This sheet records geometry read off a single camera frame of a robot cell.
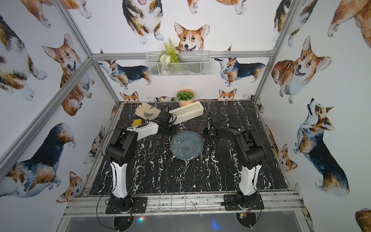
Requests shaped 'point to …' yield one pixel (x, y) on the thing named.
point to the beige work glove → (147, 111)
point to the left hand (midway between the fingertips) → (177, 129)
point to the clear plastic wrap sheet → (186, 145)
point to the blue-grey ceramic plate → (186, 145)
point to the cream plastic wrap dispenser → (188, 112)
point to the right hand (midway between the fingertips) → (203, 134)
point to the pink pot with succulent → (185, 96)
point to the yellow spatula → (136, 122)
